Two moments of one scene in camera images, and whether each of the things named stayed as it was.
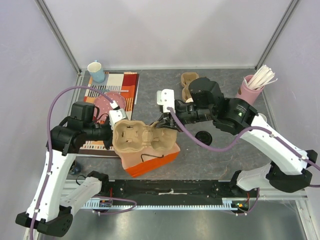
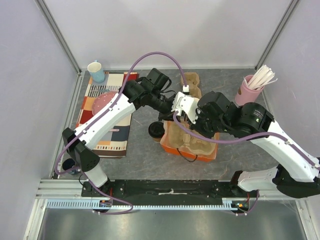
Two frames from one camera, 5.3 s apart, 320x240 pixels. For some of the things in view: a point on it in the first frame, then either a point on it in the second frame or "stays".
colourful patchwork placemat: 124,83 stays
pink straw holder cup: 252,95 stays
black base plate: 176,189 stays
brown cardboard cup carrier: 133,135 → 179,136
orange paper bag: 137,163 → 176,140
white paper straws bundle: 262,76 stays
